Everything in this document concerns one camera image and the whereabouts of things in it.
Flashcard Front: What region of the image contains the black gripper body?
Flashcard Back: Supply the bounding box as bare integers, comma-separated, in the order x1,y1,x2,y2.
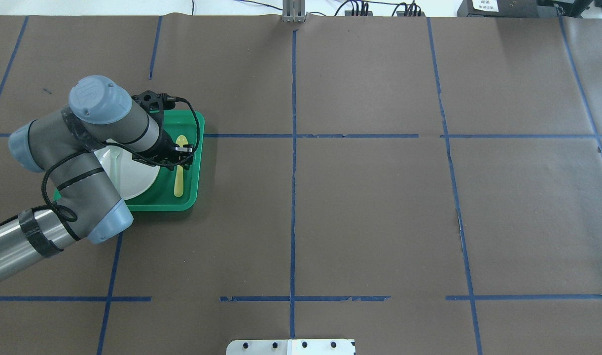
132,130,193,171

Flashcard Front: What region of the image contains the black cable connector left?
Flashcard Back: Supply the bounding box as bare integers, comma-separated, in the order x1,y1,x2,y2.
336,0,371,17

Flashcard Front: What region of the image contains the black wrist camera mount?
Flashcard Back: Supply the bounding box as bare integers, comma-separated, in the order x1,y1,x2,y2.
131,90,177,114

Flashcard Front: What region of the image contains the black box with label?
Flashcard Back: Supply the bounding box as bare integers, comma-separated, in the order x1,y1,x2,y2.
457,0,552,18

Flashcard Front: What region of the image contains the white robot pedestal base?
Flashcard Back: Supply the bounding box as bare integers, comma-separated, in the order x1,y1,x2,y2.
226,338,356,355

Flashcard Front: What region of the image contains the aluminium frame post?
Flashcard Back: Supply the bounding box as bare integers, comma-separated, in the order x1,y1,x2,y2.
282,0,307,23

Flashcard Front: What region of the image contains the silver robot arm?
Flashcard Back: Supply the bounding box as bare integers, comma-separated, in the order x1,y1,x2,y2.
0,75,203,282

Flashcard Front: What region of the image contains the yellow plastic spoon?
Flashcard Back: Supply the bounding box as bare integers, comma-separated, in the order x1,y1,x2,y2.
173,135,188,197

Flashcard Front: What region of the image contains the black cable connector right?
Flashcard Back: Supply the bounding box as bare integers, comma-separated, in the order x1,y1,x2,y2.
391,0,425,17

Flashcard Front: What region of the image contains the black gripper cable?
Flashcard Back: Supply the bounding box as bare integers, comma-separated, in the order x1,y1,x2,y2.
175,97,203,158

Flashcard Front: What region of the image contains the pale green plastic fork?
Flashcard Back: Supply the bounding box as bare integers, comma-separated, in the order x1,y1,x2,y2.
110,147,123,186

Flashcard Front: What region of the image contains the white round plate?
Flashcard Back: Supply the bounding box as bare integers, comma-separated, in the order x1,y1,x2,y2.
94,146,160,200

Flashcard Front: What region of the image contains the green plastic tray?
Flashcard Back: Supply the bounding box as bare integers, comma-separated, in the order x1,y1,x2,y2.
53,110,205,212

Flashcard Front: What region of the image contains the black cable connector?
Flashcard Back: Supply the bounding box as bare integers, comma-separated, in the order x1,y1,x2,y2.
336,0,371,17
391,0,425,17

